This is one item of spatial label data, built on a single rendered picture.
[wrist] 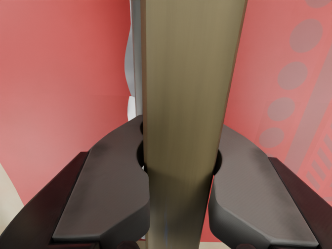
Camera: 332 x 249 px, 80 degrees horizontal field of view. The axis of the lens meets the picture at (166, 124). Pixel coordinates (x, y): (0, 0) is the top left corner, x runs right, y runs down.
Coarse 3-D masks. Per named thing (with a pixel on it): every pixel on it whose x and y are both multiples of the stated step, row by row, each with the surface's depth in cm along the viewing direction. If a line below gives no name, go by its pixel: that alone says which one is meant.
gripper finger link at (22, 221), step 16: (80, 160) 8; (64, 176) 7; (48, 192) 7; (64, 192) 7; (32, 208) 6; (48, 208) 6; (64, 208) 6; (16, 224) 6; (32, 224) 6; (48, 224) 6; (0, 240) 5; (16, 240) 5; (32, 240) 5; (48, 240) 5
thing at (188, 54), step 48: (144, 0) 5; (192, 0) 5; (240, 0) 5; (144, 48) 6; (192, 48) 6; (144, 96) 7; (192, 96) 6; (144, 144) 8; (192, 144) 7; (192, 192) 8; (192, 240) 10
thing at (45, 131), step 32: (0, 96) 17; (32, 96) 17; (64, 96) 17; (96, 96) 17; (128, 96) 17; (0, 128) 19; (32, 128) 19; (64, 128) 19; (96, 128) 18; (256, 128) 18; (0, 160) 20; (32, 160) 20; (64, 160) 20; (32, 192) 23
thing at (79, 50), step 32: (0, 0) 14; (32, 0) 14; (64, 0) 14; (96, 0) 14; (128, 0) 14; (256, 0) 14; (288, 0) 14; (0, 32) 15; (32, 32) 15; (64, 32) 15; (96, 32) 15; (128, 32) 15; (256, 32) 14; (0, 64) 16; (32, 64) 16; (64, 64) 16; (96, 64) 16; (256, 64) 16; (256, 96) 17
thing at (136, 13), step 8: (136, 0) 11; (136, 8) 11; (136, 16) 11; (136, 24) 11; (136, 32) 11; (136, 40) 12; (136, 48) 12; (136, 56) 12; (136, 64) 12; (136, 72) 12; (136, 80) 13; (136, 88) 13; (136, 96) 13; (136, 104) 14; (136, 112) 14
